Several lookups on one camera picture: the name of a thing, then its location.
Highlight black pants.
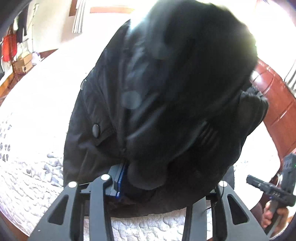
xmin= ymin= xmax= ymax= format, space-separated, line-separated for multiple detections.
xmin=63 ymin=1 xmax=268 ymax=217

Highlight person's right hand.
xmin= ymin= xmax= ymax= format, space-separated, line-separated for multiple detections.
xmin=261 ymin=200 xmax=290 ymax=230

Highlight dark wooden headboard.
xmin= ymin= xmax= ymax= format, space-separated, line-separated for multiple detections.
xmin=252 ymin=59 xmax=296 ymax=160

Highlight grey quilted bed runner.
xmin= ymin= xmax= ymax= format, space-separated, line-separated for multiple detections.
xmin=0 ymin=120 xmax=213 ymax=241

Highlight light blue bed sheet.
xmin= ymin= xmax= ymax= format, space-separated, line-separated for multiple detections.
xmin=1 ymin=14 xmax=280 ymax=180

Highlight white pleated curtain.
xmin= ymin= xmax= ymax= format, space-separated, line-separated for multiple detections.
xmin=284 ymin=63 xmax=296 ymax=95

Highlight cardboard box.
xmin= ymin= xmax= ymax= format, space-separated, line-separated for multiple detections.
xmin=14 ymin=53 xmax=33 ymax=75

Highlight grey curtain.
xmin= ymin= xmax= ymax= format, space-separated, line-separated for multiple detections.
xmin=72 ymin=0 xmax=87 ymax=34

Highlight red hanging garment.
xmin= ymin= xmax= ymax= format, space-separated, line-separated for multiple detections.
xmin=1 ymin=34 xmax=17 ymax=62

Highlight large wooden frame window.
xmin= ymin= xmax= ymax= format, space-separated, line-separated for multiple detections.
xmin=69 ymin=0 xmax=135 ymax=17

